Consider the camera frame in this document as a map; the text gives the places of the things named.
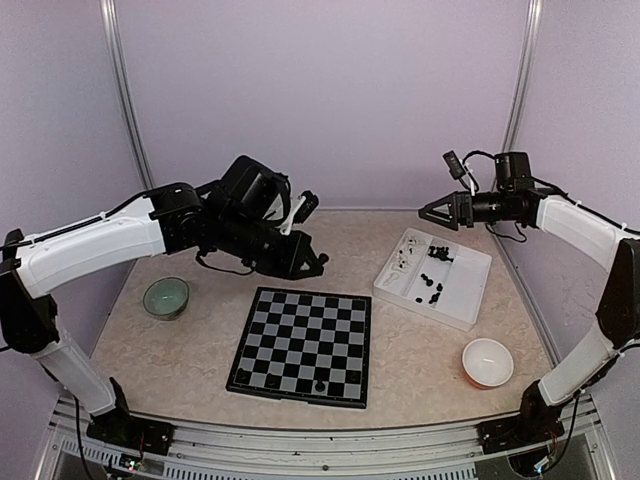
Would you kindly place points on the white plastic piece tray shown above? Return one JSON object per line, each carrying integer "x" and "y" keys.
{"x": 464, "y": 286}

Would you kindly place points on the black chess pieces pile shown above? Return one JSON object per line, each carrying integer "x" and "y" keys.
{"x": 432, "y": 274}

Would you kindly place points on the aluminium front rail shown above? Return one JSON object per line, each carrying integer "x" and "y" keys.
{"x": 201, "y": 450}

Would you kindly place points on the green glass bowl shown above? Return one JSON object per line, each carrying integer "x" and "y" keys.
{"x": 167, "y": 298}

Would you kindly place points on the white chess pieces pile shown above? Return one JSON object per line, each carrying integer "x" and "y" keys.
{"x": 410, "y": 249}

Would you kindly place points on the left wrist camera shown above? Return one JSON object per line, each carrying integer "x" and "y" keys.
{"x": 299, "y": 211}

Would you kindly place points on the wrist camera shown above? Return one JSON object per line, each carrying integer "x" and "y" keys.
{"x": 299, "y": 211}
{"x": 460, "y": 172}

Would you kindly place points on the black grey chessboard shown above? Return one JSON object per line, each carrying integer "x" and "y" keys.
{"x": 303, "y": 337}

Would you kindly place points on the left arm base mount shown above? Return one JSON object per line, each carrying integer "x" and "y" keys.
{"x": 134, "y": 433}

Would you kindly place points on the left aluminium frame post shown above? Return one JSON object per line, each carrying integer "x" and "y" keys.
{"x": 112, "y": 34}

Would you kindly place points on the right aluminium frame post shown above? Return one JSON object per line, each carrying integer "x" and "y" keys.
{"x": 523, "y": 74}

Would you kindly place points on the aluminium frame post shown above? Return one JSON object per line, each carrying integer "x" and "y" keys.
{"x": 523, "y": 74}
{"x": 112, "y": 34}

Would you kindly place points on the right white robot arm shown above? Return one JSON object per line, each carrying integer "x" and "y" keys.
{"x": 501, "y": 188}

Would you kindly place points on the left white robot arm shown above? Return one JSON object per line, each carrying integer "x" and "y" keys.
{"x": 250, "y": 213}

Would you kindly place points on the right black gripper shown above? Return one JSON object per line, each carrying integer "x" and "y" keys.
{"x": 460, "y": 200}

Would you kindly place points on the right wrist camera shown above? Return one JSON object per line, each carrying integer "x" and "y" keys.
{"x": 460, "y": 172}

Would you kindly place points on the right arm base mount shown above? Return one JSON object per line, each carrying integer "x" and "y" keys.
{"x": 513, "y": 432}

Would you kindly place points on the white orange bowl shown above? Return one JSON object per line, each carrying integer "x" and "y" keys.
{"x": 487, "y": 364}

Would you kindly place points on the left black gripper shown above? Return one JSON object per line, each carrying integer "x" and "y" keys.
{"x": 289, "y": 266}

